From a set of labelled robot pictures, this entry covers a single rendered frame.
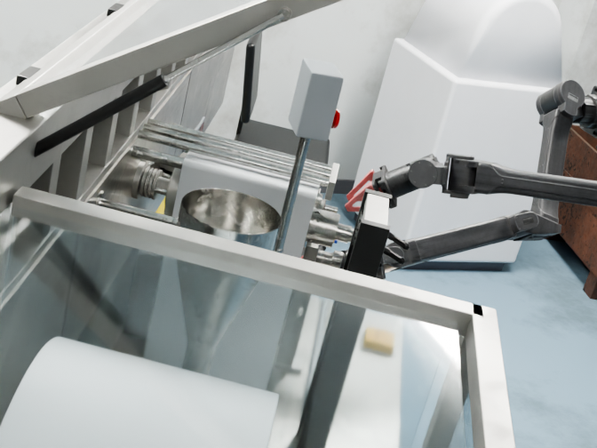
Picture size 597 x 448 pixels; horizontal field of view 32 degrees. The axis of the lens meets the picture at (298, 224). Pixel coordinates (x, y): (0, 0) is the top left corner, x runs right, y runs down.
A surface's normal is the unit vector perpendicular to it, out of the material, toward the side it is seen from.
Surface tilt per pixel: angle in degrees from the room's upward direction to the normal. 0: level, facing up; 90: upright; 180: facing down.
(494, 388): 0
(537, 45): 90
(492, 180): 80
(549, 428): 0
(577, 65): 90
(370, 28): 90
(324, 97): 90
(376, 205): 0
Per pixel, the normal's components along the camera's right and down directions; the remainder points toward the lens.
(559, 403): 0.23, -0.89
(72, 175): -0.11, 0.39
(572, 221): -0.96, -0.14
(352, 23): 0.38, 0.46
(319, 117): 0.18, 0.44
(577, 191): -0.46, 0.08
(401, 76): -0.90, -0.04
